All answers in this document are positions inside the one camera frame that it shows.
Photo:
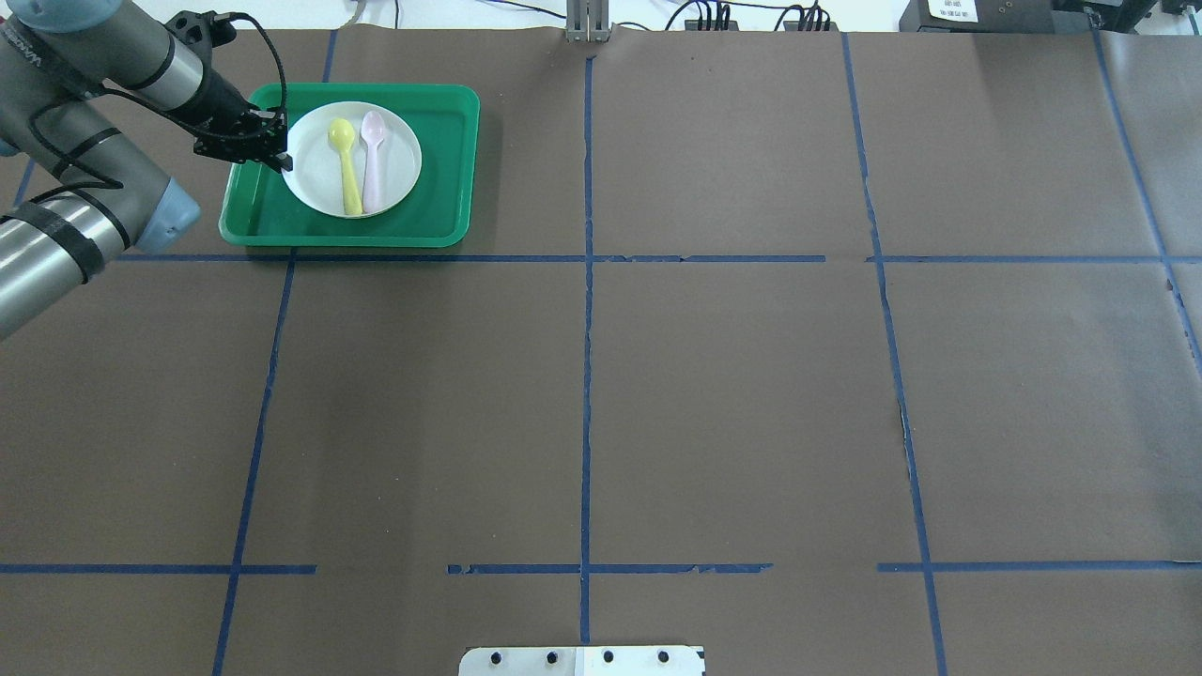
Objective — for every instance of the pink plastic spoon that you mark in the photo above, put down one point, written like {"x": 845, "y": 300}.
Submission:
{"x": 374, "y": 133}

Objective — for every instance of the black device with label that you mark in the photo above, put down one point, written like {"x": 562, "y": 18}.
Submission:
{"x": 1004, "y": 17}

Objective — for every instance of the white round plate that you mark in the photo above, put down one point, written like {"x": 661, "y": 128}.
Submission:
{"x": 315, "y": 177}

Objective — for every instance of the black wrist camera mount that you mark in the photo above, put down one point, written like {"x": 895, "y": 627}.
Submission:
{"x": 202, "y": 32}

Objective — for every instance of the white metal mounting plate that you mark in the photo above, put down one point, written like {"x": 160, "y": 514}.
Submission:
{"x": 585, "y": 660}

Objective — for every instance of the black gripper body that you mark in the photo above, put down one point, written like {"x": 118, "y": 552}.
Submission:
{"x": 215, "y": 100}

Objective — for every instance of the yellow plastic spoon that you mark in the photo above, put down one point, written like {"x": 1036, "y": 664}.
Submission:
{"x": 343, "y": 137}

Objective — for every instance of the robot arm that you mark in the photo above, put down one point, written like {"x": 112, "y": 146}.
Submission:
{"x": 58, "y": 57}

